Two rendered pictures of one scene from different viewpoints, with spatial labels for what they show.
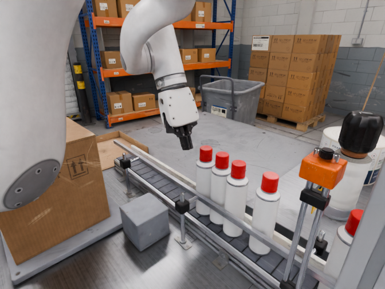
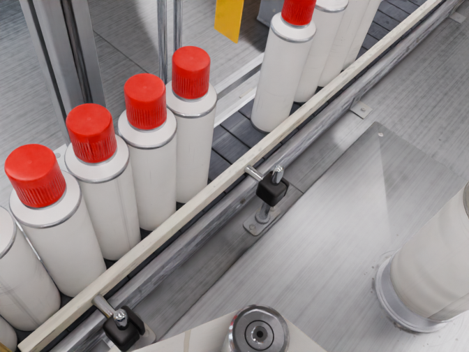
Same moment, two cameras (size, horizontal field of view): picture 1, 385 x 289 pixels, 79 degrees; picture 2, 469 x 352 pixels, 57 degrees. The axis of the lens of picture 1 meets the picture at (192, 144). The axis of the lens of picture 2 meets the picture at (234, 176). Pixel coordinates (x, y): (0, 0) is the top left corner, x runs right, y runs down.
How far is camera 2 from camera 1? 0.63 m
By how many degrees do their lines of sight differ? 62
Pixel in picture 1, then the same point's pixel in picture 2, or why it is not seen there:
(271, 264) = (236, 129)
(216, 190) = not seen: hidden behind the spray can
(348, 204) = (398, 272)
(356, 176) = (442, 230)
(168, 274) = (227, 46)
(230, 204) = not seen: hidden behind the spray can
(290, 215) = (364, 190)
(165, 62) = not seen: outside the picture
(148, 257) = (248, 26)
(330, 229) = (341, 252)
